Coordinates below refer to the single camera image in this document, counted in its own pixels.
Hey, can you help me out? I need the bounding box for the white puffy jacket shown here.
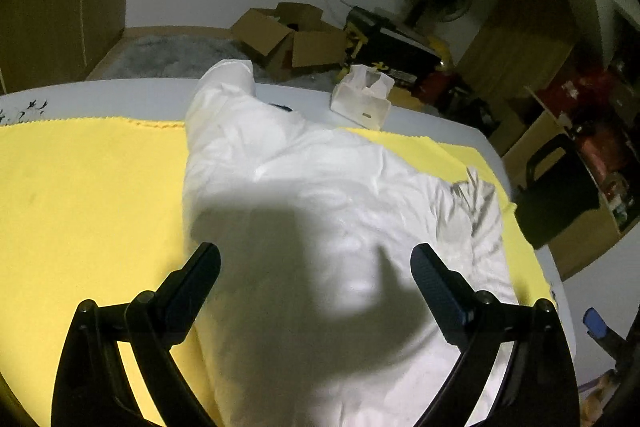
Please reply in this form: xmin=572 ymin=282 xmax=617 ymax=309
xmin=183 ymin=60 xmax=516 ymax=426

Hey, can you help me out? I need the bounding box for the yellow cloth mat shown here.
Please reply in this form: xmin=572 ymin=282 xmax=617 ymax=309
xmin=1 ymin=118 xmax=550 ymax=405

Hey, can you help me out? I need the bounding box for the wooden storage crate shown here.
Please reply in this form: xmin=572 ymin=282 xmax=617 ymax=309
xmin=502 ymin=90 xmax=639 ymax=280

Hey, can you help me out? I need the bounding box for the open cardboard box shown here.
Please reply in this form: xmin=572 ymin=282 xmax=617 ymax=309
xmin=230 ymin=2 xmax=347 ymax=81

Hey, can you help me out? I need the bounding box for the black and yellow tool case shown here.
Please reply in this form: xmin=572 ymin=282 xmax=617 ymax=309
xmin=344 ymin=6 xmax=450 ymax=86

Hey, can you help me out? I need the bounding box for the white tissue box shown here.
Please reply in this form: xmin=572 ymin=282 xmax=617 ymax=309
xmin=330 ymin=64 xmax=395 ymax=131

